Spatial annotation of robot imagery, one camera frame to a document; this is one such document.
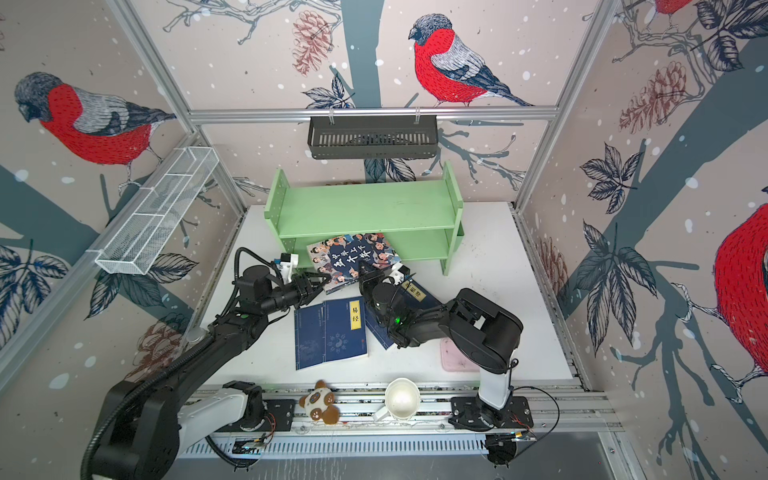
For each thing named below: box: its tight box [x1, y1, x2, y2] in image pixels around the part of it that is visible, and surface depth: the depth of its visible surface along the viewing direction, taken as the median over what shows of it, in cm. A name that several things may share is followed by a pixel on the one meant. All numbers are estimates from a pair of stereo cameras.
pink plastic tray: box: [440, 337, 480, 372], surface depth 81 cm
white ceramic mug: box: [373, 378, 421, 421], surface depth 76 cm
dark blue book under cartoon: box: [364, 300, 394, 350], surface depth 87 cm
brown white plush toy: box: [299, 379, 340, 424], surface depth 75 cm
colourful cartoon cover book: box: [306, 233, 402, 295], surface depth 87 cm
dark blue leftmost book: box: [294, 302, 327, 371], surface depth 87 cm
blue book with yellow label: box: [324, 296, 367, 362], surface depth 87 cm
